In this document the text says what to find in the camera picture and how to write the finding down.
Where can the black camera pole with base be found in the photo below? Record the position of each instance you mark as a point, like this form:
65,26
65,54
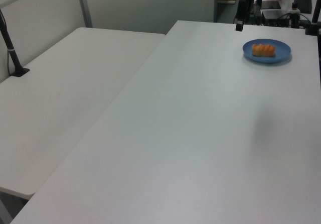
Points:
11,50

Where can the blue round plate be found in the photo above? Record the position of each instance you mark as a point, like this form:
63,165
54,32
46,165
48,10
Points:
283,52

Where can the black clamp post with knob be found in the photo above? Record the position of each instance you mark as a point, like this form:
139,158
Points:
295,15

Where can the black camera stand with clamp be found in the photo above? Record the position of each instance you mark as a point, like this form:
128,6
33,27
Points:
313,20

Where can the orange bread loaf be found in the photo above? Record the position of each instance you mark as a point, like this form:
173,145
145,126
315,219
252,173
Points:
263,50

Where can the grey table leg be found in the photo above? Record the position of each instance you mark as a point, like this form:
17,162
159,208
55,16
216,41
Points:
5,209

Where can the black electronics box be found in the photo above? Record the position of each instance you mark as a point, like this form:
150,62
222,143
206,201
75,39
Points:
276,16

